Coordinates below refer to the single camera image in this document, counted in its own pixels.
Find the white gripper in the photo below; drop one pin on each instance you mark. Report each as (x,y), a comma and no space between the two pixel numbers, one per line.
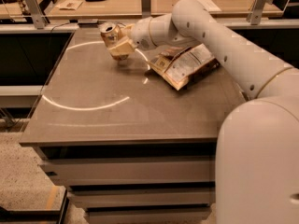
(140,32)

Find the orange soda can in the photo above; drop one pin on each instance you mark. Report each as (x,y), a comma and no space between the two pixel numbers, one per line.
(111,34)

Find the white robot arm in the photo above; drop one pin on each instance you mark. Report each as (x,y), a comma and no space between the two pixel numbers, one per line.
(257,154)

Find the brown chip bag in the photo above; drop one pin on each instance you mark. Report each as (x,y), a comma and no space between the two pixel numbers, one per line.
(178,66)

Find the small paper note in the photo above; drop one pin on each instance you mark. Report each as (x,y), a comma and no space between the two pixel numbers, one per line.
(69,5)

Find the white paper sheet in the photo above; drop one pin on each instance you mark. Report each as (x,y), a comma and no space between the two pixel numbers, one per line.
(209,5)

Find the grey drawer cabinet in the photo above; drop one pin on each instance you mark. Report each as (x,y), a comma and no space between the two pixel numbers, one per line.
(126,145)

